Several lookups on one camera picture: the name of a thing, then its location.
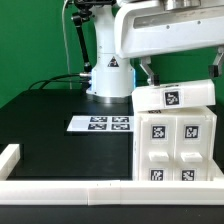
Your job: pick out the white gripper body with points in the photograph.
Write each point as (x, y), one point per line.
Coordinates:
(152, 27)

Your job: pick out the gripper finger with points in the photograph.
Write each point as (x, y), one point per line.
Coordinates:
(153, 79)
(215, 69)

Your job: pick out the white cabinet top block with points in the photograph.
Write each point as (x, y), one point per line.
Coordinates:
(174, 95)

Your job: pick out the white cabinet door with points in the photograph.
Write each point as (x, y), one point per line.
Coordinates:
(192, 148)
(156, 149)

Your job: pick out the white cabinet body box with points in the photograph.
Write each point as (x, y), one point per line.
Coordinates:
(174, 145)

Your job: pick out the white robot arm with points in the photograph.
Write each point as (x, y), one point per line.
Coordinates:
(112, 78)

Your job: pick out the white flat marker plate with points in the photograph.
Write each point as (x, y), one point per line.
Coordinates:
(101, 124)

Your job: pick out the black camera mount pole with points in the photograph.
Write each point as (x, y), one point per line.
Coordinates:
(84, 14)

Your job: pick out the white U-shaped fence frame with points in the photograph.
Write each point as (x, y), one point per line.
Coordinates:
(105, 192)

